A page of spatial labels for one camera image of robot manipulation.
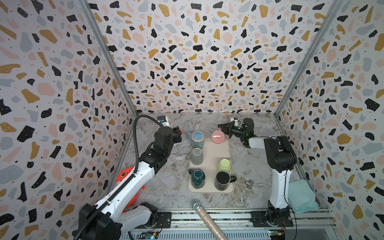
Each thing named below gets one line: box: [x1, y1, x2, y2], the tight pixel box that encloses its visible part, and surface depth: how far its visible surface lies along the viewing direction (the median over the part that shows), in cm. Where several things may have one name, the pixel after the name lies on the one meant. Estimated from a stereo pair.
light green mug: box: [216, 158, 233, 175], surface depth 85 cm
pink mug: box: [211, 127, 226, 145], surface depth 93 cm
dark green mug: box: [188, 168, 206, 190], surface depth 80 cm
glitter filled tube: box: [192, 199, 229, 240], surface depth 73 cm
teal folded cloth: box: [288, 179, 320, 214], surface depth 81 cm
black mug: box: [214, 170, 237, 191], surface depth 81 cm
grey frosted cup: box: [190, 147, 204, 166], surface depth 90 cm
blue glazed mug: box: [187, 131, 205, 150], surface depth 96 cm
